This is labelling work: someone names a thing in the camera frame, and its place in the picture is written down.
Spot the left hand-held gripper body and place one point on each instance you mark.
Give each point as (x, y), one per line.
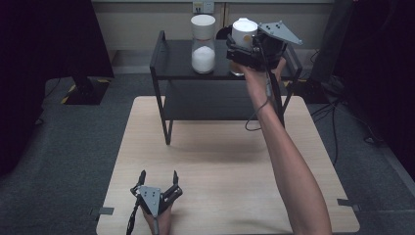
(151, 199)

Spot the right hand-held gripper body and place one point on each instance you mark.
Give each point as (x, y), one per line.
(272, 49)

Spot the glass jar with white spout lid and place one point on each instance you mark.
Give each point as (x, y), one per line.
(244, 32)

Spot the glass jar with grey lid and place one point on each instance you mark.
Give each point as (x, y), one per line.
(203, 49)

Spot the black two-tier shelf rack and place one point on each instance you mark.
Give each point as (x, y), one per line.
(176, 58)

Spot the person's left hand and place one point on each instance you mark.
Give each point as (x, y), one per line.
(163, 223)

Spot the person's right hand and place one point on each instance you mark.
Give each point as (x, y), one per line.
(256, 80)

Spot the black chair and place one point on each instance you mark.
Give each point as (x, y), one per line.
(222, 34)

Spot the grey tape strip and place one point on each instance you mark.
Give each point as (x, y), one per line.
(104, 211)
(347, 203)

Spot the dark stand with base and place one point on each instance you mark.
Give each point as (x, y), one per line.
(329, 49)

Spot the black stand base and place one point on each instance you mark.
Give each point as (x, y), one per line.
(86, 93)

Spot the black curtain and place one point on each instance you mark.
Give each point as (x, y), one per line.
(385, 81)
(39, 65)

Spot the white wall socket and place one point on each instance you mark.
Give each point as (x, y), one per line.
(203, 6)

